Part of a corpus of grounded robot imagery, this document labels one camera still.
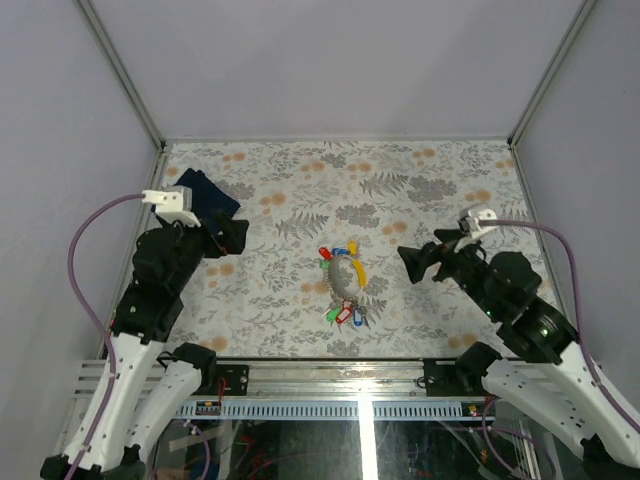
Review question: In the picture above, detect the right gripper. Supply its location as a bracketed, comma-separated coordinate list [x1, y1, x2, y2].
[395, 227, 501, 318]

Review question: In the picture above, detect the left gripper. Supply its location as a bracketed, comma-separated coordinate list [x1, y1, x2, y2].
[160, 209, 250, 295]

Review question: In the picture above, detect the keyring chain with tags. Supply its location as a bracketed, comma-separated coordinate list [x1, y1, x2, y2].
[317, 240, 370, 329]

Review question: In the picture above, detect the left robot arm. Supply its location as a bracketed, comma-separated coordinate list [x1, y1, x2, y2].
[40, 211, 250, 479]

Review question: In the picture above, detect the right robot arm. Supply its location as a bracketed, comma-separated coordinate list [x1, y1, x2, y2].
[397, 230, 639, 479]

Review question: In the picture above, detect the dark blue folded cloth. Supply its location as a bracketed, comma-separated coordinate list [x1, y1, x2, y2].
[175, 168, 240, 235]

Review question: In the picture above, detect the floral tablecloth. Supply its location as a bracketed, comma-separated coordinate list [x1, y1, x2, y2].
[160, 140, 530, 358]

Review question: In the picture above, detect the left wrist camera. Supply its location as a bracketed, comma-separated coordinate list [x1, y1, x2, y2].
[142, 186, 201, 227]

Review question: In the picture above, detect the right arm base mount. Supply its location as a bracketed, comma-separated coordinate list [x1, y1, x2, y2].
[414, 359, 465, 398]

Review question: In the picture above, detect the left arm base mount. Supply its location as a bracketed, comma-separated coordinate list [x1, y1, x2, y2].
[196, 364, 250, 397]

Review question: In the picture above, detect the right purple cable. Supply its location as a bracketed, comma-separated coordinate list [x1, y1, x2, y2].
[479, 218, 640, 436]

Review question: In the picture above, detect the aluminium front rail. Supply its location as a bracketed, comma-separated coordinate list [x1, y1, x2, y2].
[74, 355, 614, 401]

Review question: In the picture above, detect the white slotted cable duct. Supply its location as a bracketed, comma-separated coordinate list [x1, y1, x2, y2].
[174, 398, 484, 422]

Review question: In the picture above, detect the left corner frame post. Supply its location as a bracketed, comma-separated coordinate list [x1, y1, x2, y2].
[73, 0, 166, 151]

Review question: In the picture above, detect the corner frame post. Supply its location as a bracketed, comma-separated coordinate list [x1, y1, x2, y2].
[73, 0, 166, 151]
[507, 0, 599, 147]

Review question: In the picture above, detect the right corner frame post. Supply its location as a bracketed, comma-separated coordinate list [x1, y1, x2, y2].
[507, 0, 599, 147]

